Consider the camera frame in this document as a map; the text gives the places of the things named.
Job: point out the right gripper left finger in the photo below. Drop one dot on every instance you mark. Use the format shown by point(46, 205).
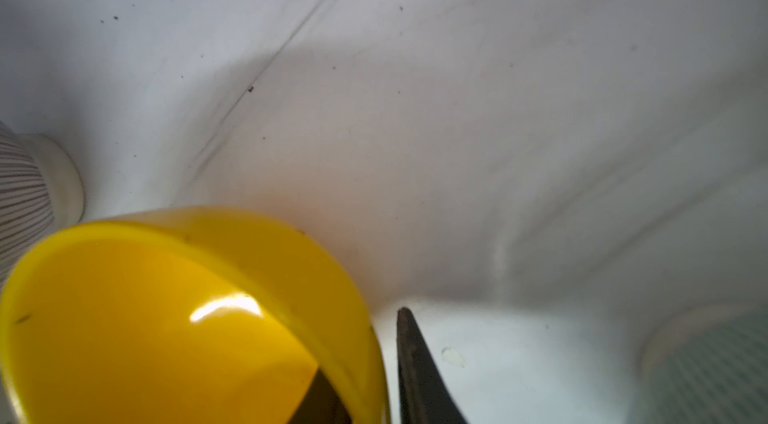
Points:
point(321, 404)

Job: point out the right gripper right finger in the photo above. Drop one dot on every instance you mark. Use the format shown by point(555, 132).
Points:
point(423, 395)

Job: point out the yellow plastic bowl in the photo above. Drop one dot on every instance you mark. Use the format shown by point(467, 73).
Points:
point(186, 315)

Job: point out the pale mint green bowl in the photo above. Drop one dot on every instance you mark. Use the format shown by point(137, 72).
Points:
point(706, 365)

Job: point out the pink striped ceramic bowl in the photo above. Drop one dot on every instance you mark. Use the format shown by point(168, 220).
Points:
point(41, 193)

